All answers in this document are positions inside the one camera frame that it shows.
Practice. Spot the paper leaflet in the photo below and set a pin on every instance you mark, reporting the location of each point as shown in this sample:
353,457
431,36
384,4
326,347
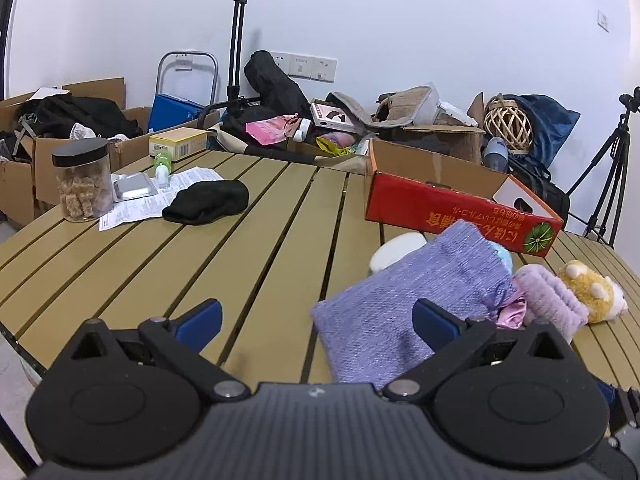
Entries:
140,210

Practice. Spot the purple knit pouch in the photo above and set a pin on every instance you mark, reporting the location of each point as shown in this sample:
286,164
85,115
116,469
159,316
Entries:
400,285

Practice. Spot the yellow box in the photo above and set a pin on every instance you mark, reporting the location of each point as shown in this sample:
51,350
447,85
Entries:
175,145

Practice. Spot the light blue plush toy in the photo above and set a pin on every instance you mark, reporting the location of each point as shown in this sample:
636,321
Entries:
502,257

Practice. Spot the grey folding step stool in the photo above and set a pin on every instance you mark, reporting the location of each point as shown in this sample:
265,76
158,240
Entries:
182,63

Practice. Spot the black fabric bag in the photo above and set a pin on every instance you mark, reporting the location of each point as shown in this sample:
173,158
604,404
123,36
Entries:
272,82

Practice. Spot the pink white small box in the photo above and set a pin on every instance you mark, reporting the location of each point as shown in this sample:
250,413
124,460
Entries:
332,116

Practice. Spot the red cardboard box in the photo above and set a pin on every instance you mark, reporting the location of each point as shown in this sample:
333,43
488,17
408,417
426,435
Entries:
450,210

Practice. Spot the blue box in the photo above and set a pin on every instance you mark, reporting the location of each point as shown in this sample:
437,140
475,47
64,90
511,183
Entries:
172,112

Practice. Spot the black luggage bag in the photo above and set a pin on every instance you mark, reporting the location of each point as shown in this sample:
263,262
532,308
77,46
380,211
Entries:
545,190

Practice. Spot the green white small bottle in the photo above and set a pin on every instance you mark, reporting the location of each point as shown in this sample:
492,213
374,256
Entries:
162,170

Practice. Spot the small black knit hat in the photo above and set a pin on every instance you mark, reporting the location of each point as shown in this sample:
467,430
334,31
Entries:
205,202

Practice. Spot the black clothes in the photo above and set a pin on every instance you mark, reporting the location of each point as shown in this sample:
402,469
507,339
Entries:
85,110

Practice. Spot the wicker ball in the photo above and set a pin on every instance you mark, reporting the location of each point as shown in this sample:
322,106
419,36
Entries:
500,120

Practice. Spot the white wall socket panel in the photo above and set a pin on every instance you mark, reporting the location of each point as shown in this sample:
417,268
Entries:
310,66

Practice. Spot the black tripod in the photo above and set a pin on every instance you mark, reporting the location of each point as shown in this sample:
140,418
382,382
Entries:
622,125

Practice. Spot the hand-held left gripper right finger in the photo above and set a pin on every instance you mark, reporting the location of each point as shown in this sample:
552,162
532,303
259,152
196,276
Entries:
435,325

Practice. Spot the pink satin cloth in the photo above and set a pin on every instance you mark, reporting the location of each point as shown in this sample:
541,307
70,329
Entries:
512,312

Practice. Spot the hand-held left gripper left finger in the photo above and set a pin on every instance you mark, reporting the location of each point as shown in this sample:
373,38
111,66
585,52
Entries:
200,325

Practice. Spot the pink packet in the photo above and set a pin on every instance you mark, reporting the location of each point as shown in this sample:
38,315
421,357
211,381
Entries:
270,130

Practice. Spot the open brown cardboard box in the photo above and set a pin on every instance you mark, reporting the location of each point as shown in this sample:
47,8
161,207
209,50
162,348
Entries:
440,137

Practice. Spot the lavender fluffy slipper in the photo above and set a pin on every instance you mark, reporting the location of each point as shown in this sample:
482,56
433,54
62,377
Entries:
550,300

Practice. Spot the cardboard box with clothes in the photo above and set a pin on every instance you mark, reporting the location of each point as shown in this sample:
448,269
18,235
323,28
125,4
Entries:
15,195

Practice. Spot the dark blue cloth bag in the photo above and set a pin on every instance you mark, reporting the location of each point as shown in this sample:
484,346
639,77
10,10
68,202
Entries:
550,120

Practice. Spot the silver foil tray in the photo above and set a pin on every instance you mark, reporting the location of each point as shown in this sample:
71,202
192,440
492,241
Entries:
132,187

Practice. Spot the white wall switch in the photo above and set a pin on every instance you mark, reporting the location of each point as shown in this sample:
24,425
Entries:
603,20

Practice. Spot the yellow wrapper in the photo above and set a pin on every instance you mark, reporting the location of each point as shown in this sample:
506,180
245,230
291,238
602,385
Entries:
335,146

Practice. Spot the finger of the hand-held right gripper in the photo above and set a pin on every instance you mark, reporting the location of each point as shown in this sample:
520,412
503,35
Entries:
607,394

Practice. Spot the blue water bottle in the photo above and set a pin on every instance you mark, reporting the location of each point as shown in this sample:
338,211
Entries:
495,152

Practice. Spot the tan felt pad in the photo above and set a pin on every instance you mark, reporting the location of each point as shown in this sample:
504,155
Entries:
405,105

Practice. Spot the white plastic tray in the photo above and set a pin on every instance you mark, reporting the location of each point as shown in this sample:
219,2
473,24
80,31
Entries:
457,112

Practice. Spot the yellow white plush toy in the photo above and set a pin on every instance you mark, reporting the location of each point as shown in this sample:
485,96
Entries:
590,290

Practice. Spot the clear jar black lid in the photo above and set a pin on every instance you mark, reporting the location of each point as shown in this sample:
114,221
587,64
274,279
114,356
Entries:
82,185

